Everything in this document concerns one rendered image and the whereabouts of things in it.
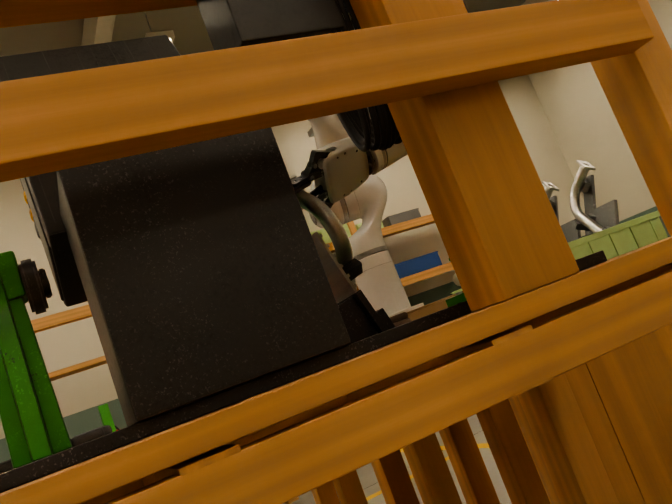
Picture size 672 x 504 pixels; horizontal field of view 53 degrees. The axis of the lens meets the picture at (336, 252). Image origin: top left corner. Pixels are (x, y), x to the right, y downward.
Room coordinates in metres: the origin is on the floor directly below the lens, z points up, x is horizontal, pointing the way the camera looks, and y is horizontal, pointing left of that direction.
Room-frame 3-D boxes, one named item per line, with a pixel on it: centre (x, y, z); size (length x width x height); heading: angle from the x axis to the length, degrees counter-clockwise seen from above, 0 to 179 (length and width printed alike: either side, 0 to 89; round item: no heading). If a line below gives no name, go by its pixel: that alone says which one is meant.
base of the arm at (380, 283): (1.90, -0.08, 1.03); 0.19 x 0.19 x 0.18
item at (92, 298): (0.95, 0.20, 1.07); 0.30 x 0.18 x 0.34; 115
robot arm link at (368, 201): (1.90, -0.11, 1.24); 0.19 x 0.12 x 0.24; 100
